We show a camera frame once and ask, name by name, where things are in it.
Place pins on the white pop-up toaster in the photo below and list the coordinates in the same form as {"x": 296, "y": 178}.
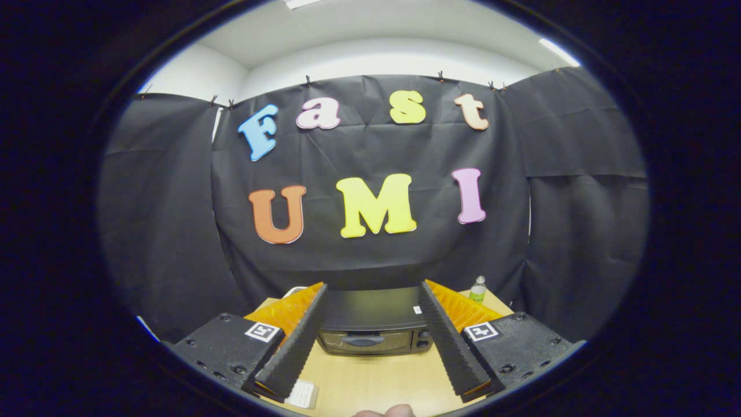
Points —
{"x": 292, "y": 289}

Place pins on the white plastic tray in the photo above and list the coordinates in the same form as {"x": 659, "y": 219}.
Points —
{"x": 304, "y": 395}

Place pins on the long ceiling light panel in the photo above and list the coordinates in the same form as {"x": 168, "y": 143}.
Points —
{"x": 301, "y": 3}

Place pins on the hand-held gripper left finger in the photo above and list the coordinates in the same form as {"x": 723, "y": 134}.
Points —
{"x": 300, "y": 341}

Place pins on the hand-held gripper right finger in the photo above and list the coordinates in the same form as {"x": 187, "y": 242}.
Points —
{"x": 448, "y": 344}

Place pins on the black toaster oven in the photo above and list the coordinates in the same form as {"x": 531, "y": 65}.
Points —
{"x": 370, "y": 307}

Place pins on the green drink bottle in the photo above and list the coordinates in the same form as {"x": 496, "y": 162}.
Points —
{"x": 477, "y": 292}

